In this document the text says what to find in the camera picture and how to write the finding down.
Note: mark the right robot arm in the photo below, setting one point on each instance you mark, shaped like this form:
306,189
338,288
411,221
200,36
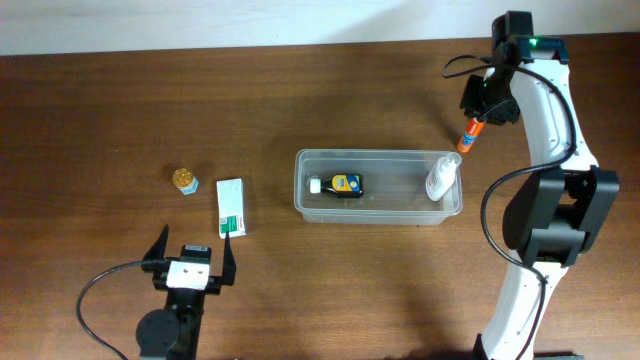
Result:
558,212

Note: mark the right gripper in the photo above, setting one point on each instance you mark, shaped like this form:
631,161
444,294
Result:
472,107

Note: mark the dark bottle white cap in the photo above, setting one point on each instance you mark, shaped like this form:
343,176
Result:
338,185

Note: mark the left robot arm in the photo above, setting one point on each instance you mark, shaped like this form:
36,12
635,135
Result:
172,332

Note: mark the clear plastic container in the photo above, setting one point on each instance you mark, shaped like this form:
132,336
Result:
394,183

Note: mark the white green medicine box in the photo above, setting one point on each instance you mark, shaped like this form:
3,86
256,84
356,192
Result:
231,208

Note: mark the white spray bottle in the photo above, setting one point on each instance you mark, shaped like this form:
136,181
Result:
442,176

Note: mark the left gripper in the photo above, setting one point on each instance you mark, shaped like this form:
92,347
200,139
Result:
213,283

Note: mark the small gold-lid jar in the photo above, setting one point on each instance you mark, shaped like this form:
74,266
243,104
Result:
185,181

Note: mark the orange tube white cap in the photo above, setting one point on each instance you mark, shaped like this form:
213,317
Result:
471,133

